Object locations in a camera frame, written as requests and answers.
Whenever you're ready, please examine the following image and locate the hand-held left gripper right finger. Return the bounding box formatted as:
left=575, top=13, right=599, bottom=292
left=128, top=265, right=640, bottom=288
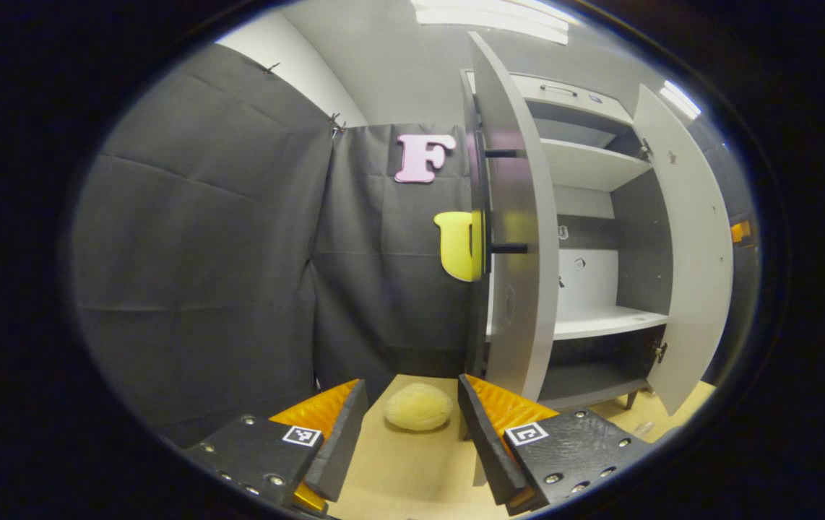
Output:
left=457, top=373, right=655, bottom=517

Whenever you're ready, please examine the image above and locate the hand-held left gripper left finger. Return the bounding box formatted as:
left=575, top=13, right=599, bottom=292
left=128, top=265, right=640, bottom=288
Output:
left=185, top=378, right=368, bottom=515

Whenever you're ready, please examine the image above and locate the grey cabinet door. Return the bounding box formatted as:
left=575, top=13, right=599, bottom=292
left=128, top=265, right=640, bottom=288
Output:
left=467, top=30, right=561, bottom=405
left=631, top=83, right=735, bottom=416

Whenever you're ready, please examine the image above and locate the grey cabinet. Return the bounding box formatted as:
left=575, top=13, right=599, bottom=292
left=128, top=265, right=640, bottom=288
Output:
left=459, top=69, right=673, bottom=412

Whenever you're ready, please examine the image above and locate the grey cabinet drawer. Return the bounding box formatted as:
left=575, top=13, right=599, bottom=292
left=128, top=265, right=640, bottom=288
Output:
left=510, top=72, right=634, bottom=125

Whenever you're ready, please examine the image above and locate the pale yellow round sponge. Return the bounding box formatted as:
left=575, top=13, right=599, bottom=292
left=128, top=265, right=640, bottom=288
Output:
left=384, top=383, right=454, bottom=433

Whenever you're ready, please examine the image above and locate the small ceiling light panel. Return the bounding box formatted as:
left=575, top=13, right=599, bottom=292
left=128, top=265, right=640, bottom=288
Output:
left=660, top=79, right=702, bottom=120

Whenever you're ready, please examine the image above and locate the black backdrop cloth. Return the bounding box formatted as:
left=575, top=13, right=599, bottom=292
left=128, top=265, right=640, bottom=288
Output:
left=69, top=42, right=764, bottom=449

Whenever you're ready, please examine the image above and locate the large ceiling light panel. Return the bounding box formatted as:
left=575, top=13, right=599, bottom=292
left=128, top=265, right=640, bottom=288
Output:
left=412, top=0, right=579, bottom=46

